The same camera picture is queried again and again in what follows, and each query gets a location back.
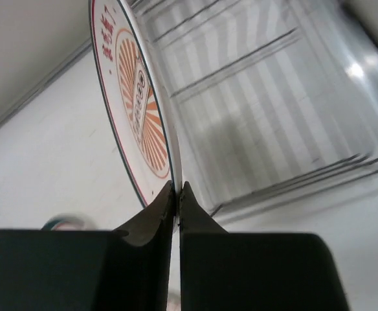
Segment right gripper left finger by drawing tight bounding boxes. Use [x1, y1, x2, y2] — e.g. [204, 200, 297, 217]
[0, 183, 175, 310]

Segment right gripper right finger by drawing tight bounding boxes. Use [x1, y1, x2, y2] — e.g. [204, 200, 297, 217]
[179, 183, 349, 310]

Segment green red rimmed plate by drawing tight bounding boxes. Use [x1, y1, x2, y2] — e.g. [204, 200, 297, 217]
[41, 214, 97, 231]

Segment orange pattern plate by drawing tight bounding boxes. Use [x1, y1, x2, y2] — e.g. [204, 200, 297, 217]
[88, 0, 183, 234]

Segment black wire dish rack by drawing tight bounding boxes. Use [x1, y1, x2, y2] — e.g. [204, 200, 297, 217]
[131, 1, 378, 215]

